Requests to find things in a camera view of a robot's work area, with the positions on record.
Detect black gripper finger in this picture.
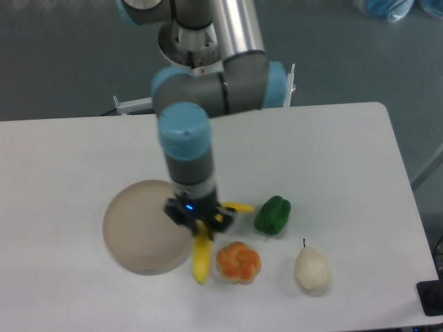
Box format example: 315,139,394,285
204,205,236,241
163,198,197,236

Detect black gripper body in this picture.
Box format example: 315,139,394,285
174,192,220,222

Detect yellow banana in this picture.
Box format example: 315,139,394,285
192,202,255,285

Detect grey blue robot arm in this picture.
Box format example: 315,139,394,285
117,1,292,235

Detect beige round plate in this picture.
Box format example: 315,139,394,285
102,180,193,275

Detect orange knotted bread roll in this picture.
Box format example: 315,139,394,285
216,241,262,284

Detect green bell pepper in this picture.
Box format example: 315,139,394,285
254,195,291,236

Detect white pear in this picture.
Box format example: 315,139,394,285
293,239,332,295

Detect black device at table edge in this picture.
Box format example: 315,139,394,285
416,280,442,317

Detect grey metal table leg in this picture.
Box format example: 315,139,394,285
410,143,443,191

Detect blue plastic bag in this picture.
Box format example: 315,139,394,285
351,0,442,23

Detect white left support bracket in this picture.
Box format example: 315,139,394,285
113,95,155,116

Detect white support bracket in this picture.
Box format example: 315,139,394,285
282,63,296,108
113,95,155,116

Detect white right support bracket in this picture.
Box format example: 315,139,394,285
282,63,296,108

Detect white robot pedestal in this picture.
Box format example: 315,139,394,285
158,21,223,76

